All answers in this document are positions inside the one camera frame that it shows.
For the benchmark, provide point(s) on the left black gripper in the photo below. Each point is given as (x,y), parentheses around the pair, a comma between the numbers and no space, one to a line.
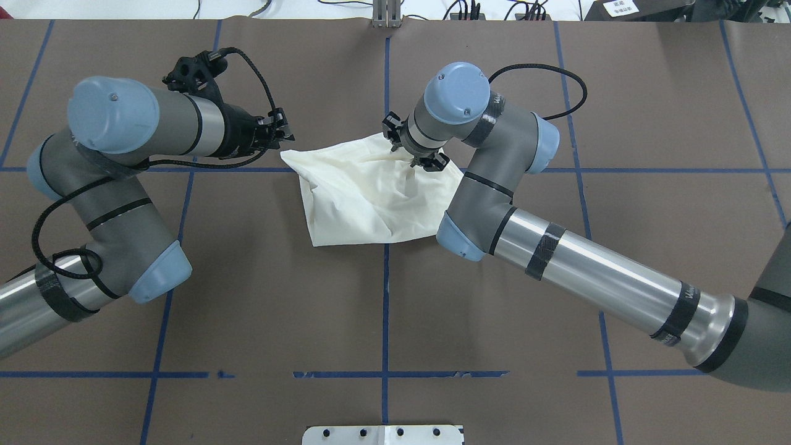
(240,131)

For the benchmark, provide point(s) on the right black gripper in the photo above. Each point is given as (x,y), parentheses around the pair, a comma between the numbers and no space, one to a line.
(422,152)

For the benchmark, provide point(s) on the cream long-sleeve cat shirt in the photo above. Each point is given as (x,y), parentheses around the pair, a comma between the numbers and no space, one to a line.
(363,192)

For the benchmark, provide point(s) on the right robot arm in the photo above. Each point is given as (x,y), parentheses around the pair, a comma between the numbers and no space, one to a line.
(741,341)

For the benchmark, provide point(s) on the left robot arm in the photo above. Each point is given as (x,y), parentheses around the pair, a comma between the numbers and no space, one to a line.
(103,238)

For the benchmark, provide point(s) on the black device with label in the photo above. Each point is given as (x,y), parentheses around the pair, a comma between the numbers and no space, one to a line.
(637,11)

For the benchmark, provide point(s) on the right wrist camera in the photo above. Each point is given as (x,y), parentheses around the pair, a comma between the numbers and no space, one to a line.
(392,128)

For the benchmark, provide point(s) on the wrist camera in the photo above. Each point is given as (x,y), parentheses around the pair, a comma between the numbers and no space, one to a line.
(392,128)
(197,75)

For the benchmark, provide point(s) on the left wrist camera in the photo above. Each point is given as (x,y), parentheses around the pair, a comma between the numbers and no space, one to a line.
(197,75)

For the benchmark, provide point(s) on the grey aluminium profile post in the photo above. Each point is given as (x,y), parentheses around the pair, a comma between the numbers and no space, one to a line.
(387,13)

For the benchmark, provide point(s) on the white metal base plate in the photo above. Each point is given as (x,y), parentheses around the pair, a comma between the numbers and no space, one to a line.
(384,434)

